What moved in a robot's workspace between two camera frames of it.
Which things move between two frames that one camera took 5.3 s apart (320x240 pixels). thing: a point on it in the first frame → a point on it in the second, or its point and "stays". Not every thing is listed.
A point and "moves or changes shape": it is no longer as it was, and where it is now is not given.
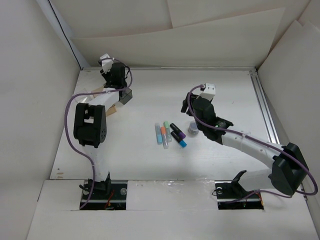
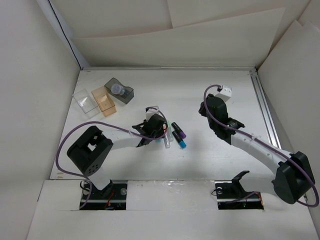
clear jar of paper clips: (193, 130) moves or changes shape
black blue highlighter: (181, 141) stays
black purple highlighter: (177, 131) stays
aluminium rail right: (259, 90) stays
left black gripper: (106, 75) → (160, 133)
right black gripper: (191, 98) → (202, 110)
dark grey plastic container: (125, 96) stays
